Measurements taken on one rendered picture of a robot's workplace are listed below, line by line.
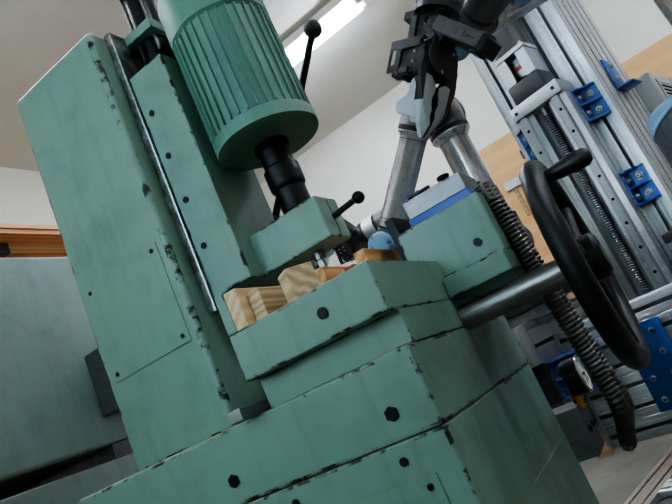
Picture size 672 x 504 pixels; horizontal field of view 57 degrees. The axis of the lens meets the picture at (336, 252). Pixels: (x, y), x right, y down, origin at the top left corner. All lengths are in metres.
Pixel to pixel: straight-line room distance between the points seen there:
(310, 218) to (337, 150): 3.87
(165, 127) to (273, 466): 0.58
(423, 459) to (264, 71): 0.62
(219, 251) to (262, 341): 0.27
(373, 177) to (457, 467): 4.03
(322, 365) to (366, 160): 3.97
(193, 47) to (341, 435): 0.65
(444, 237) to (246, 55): 0.42
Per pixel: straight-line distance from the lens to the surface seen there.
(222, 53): 1.02
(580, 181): 1.55
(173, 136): 1.06
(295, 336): 0.72
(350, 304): 0.68
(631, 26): 4.32
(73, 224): 1.16
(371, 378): 0.68
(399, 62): 0.98
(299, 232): 0.94
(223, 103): 0.98
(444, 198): 0.89
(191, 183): 1.02
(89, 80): 1.17
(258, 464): 0.79
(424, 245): 0.89
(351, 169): 4.71
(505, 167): 4.24
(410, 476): 0.69
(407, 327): 0.68
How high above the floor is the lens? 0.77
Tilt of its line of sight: 13 degrees up
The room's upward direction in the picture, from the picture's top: 24 degrees counter-clockwise
